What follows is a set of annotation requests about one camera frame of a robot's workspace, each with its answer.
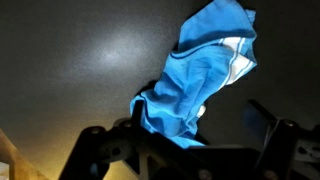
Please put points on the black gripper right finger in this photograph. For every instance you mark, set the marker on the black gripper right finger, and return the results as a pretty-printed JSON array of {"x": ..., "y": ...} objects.
[{"x": 286, "y": 150}]

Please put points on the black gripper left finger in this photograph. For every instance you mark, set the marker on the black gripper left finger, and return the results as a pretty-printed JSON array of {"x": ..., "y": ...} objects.
[{"x": 110, "y": 150}]

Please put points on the blue striped towel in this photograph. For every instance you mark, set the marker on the blue striped towel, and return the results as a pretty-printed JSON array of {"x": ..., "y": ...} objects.
[{"x": 200, "y": 66}]

